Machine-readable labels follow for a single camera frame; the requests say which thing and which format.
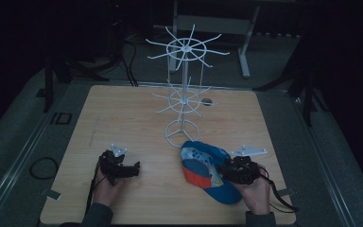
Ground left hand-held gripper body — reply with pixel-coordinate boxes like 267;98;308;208
99;143;133;187

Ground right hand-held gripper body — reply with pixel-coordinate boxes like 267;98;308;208
226;144;268;186

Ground blue and orange cap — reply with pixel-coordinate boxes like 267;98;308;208
180;140;244;205

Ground person's left hand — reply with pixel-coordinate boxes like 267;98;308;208
92;169;125;208

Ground person's right hand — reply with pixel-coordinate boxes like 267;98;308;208
233;164;272;216

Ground grey tape strip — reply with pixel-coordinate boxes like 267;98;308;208
43;188;62;201
277;187;297;197

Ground black tripod stand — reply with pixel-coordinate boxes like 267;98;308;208
36;55;111;114
252;62;330;127

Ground left hand-held gripper cable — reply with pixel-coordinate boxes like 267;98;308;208
85;156;104;216

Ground hand-held gripper cable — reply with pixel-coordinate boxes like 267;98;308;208
85;156;104;216
257;166;299;214

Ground right hand-held gripper cable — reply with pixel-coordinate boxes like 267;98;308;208
257;166;299;214

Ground black rectangular floor bracket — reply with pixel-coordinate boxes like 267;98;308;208
50;112;74;126

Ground black looped floor cable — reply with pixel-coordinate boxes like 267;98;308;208
28;156;60;181

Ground white wire hook rack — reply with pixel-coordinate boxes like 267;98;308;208
145;24;231;149

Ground black floor cables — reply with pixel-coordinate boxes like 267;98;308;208
119;39;140;87

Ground grey metal desk frame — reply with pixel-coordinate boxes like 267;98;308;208
168;0;261;79

